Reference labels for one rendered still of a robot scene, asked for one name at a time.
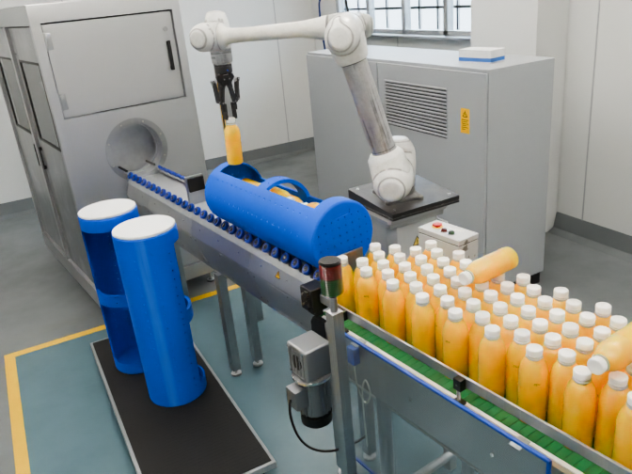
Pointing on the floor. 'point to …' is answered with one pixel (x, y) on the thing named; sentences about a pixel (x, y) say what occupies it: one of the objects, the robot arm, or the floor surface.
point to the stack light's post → (335, 322)
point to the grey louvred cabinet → (450, 137)
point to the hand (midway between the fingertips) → (229, 111)
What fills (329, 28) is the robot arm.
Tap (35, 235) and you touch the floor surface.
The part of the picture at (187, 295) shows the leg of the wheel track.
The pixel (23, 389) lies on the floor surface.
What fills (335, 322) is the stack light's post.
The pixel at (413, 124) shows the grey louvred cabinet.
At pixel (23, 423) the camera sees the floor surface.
